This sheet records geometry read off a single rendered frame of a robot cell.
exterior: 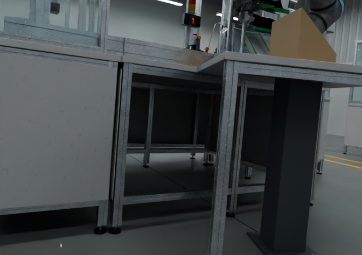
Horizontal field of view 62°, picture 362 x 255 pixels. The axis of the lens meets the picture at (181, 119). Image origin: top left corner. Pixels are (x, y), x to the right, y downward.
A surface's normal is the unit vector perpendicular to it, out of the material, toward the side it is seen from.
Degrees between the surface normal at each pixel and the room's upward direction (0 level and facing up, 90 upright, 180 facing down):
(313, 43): 90
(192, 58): 90
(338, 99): 90
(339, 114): 90
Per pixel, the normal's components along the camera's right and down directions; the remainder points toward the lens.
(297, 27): -0.98, -0.07
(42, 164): 0.48, 0.08
